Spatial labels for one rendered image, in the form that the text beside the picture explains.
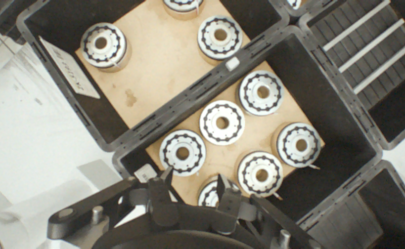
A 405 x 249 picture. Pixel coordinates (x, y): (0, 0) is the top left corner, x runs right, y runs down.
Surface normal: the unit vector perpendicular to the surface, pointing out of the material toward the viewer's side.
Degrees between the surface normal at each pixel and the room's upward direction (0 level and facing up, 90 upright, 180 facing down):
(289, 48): 90
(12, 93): 0
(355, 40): 0
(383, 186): 90
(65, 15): 90
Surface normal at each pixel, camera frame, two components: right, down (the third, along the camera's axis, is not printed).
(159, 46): 0.03, -0.01
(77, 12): 0.60, 0.80
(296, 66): -0.80, 0.60
